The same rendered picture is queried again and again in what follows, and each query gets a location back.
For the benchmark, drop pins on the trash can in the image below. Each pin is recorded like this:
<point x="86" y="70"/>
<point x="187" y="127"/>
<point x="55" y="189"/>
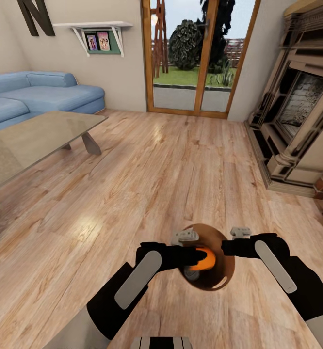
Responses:
<point x="225" y="265"/>

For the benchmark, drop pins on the robot trunk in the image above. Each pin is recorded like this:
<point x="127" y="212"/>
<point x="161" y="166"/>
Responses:
<point x="161" y="343"/>

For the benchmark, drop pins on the coffee table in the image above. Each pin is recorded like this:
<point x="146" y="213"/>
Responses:
<point x="24" y="145"/>

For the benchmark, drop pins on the wood fireplace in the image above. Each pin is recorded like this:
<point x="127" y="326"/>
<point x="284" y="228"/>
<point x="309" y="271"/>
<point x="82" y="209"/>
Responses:
<point x="286" y="129"/>

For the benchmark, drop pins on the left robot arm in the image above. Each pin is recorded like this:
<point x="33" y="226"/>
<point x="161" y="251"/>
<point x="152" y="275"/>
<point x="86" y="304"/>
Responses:
<point x="100" y="319"/>

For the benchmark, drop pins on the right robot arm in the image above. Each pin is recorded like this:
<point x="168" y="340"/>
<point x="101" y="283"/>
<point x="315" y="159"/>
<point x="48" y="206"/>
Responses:
<point x="301" y="284"/>

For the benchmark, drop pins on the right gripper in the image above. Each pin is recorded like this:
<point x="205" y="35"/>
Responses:
<point x="233" y="248"/>

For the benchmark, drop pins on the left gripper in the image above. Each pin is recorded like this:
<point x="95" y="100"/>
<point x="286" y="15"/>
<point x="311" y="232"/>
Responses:
<point x="188" y="256"/>

